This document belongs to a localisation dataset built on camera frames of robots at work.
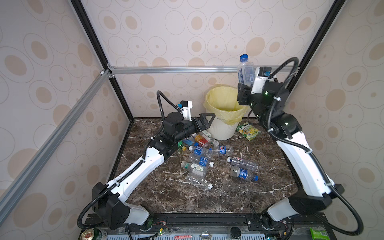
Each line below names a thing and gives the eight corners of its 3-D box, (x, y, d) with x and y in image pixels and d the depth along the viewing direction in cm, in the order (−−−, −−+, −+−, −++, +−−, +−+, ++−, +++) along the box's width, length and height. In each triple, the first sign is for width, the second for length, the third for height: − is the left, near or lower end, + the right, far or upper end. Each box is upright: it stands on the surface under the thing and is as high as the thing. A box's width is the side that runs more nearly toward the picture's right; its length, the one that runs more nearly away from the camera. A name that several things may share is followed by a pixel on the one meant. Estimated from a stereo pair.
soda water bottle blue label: (188, 161, 98) (188, 156, 93) (194, 154, 101) (194, 149, 96) (209, 174, 92) (210, 169, 87) (214, 166, 96) (215, 161, 91)
